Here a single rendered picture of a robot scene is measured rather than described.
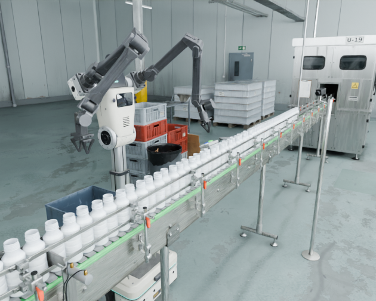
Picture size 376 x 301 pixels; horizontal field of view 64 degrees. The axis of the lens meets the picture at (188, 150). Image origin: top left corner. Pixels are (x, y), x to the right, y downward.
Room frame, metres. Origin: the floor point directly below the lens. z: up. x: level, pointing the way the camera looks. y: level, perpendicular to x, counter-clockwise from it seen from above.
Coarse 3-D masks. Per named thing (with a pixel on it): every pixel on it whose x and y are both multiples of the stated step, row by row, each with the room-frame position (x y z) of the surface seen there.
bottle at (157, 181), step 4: (156, 172) 1.31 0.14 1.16; (160, 172) 1.31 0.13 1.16; (156, 176) 1.28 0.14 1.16; (160, 176) 1.28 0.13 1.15; (156, 180) 1.28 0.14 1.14; (160, 180) 1.28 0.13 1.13; (156, 184) 1.27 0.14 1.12; (160, 184) 1.27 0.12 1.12; (164, 184) 1.29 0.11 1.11; (156, 188) 1.27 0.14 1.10; (164, 188) 1.29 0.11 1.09; (156, 192) 1.26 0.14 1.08; (160, 192) 1.27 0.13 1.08; (164, 192) 1.29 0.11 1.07; (156, 196) 1.26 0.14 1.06; (160, 196) 1.27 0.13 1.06; (164, 196) 1.28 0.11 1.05; (156, 200) 1.26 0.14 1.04; (160, 200) 1.27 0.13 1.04; (160, 204) 1.27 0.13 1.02; (164, 204) 1.28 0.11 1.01
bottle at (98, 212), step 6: (96, 204) 0.98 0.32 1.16; (102, 204) 1.00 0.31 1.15; (96, 210) 0.98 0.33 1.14; (102, 210) 0.99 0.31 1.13; (96, 216) 0.97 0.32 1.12; (102, 216) 0.97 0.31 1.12; (102, 222) 0.97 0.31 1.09; (96, 228) 0.96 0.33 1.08; (102, 228) 0.97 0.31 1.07; (96, 234) 0.96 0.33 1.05; (102, 234) 0.97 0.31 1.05; (102, 240) 0.97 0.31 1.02; (108, 240) 0.99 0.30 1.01
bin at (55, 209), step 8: (80, 192) 1.60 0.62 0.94; (88, 192) 1.64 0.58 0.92; (96, 192) 1.66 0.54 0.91; (104, 192) 1.62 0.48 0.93; (112, 192) 1.58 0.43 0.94; (56, 200) 1.47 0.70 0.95; (64, 200) 1.51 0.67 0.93; (72, 200) 1.55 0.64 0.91; (80, 200) 1.59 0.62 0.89; (88, 200) 1.64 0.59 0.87; (48, 208) 1.40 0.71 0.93; (56, 208) 1.37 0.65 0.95; (64, 208) 1.50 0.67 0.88; (72, 208) 1.54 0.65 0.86; (88, 208) 1.63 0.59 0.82; (48, 216) 1.41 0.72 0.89; (56, 216) 1.37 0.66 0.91
